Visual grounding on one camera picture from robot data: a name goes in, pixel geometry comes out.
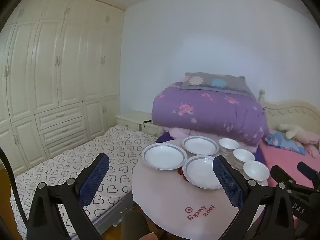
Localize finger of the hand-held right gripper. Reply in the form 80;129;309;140
297;162;320;183
271;165;320;198

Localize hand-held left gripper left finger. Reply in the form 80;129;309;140
26;152;110;240

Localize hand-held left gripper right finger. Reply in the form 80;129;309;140
212;155;295;240

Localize white ceramic bowl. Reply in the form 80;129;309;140
233;149;255;170
243;160;270;183
219;138;240;156

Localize white plate with grey rim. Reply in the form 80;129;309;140
182;155;225;190
141;142;188;170
182;136;220;156

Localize pink fleece blanket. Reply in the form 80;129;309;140
259;140;320;205

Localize heart print bed sheet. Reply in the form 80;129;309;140
10;124;158;238

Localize blue cartoon pillow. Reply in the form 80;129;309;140
264;130;306;155

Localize cream plush toy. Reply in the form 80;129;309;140
277;123;320;145

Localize person's trouser leg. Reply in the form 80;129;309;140
121;207;158;240

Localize cream bed headboard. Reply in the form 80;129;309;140
259;89;320;133

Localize round pink printed table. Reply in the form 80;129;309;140
132;137;269;239

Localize cream nightstand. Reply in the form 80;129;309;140
115;110;163;138

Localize purple floral quilt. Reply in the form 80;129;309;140
151;81;270;147

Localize grey flower print pillow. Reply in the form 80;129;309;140
181;72;257;98

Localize cream panelled wardrobe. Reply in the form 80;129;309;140
0;0;125;178

